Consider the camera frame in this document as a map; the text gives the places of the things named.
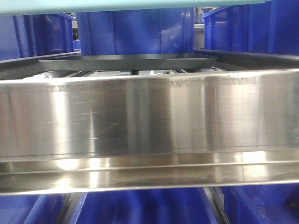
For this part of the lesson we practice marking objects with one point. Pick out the light blue plastic bin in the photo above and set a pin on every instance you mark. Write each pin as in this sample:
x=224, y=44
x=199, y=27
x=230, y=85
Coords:
x=25, y=7

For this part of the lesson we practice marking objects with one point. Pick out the dark blue bin behind middle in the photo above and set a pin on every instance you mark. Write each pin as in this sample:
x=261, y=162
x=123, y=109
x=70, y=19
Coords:
x=150, y=31

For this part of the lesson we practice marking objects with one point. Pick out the dark blue bin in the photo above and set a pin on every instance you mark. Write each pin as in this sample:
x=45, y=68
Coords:
x=31, y=209
x=269, y=27
x=35, y=35
x=262, y=204
x=150, y=31
x=151, y=206

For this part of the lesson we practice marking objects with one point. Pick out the dark blue bin lower middle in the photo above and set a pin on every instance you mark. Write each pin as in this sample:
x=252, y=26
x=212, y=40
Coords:
x=151, y=206

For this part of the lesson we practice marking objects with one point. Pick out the dark grey tray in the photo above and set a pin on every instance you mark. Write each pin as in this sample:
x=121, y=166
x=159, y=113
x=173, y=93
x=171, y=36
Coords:
x=189, y=61

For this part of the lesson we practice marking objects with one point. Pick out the dark blue bin upper left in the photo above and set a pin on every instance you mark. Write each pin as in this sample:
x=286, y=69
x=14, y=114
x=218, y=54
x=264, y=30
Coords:
x=35, y=35

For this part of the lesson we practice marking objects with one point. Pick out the dark blue bin upper right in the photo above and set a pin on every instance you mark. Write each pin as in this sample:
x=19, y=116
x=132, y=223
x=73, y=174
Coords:
x=269, y=27

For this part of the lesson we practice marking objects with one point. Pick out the dark blue bin lower left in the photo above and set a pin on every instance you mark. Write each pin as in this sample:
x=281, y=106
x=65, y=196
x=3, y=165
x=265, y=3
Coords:
x=31, y=209

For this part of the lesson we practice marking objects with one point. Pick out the dark blue bin lower right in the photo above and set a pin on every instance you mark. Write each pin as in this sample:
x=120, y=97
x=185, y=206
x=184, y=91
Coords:
x=262, y=204

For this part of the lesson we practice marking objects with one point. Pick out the stainless steel shelf front rail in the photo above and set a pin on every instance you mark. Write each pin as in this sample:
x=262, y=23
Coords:
x=78, y=134

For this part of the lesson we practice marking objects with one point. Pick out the metal shelf divider rail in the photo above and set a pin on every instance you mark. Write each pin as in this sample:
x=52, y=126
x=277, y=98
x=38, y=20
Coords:
x=73, y=203

